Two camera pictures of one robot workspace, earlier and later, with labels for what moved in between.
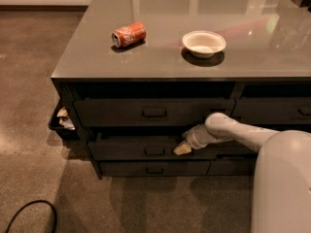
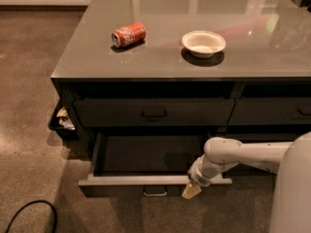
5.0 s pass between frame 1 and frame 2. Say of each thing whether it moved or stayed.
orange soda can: stayed
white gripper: moved
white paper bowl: stayed
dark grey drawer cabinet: stayed
